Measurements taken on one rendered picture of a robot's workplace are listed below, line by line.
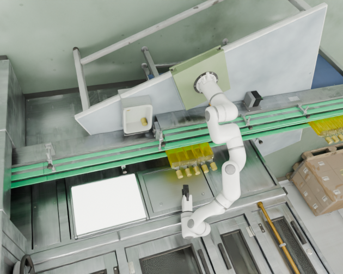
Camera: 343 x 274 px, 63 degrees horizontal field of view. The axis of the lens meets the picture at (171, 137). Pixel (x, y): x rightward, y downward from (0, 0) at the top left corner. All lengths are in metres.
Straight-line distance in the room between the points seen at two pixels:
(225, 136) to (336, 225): 4.78
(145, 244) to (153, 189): 0.34
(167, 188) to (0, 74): 1.31
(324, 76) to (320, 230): 3.66
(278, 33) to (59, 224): 1.69
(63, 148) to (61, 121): 0.48
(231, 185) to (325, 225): 4.60
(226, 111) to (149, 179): 0.71
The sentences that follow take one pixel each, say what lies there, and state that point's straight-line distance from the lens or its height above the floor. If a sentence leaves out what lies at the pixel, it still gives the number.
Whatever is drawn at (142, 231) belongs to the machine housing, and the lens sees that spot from 1.73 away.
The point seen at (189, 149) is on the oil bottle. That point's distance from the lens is 1.86.
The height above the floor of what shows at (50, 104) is 0.20.
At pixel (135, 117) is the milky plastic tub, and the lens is 1.80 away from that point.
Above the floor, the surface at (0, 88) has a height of 0.40.
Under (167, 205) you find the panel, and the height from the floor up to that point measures 1.26.
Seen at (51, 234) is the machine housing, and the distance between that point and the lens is 1.83.
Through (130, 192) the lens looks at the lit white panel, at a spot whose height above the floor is 1.12.
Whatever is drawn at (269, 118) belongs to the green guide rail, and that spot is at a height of 0.94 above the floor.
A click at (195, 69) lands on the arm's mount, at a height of 0.81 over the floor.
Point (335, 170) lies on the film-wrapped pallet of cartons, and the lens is 5.66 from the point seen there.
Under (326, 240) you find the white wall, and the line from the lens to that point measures 5.82.
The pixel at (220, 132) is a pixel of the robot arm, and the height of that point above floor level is 1.20.
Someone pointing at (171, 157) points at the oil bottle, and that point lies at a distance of 1.79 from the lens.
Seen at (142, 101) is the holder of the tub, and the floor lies 0.80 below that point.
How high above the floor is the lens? 1.96
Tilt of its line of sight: 35 degrees down
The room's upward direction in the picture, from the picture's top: 158 degrees clockwise
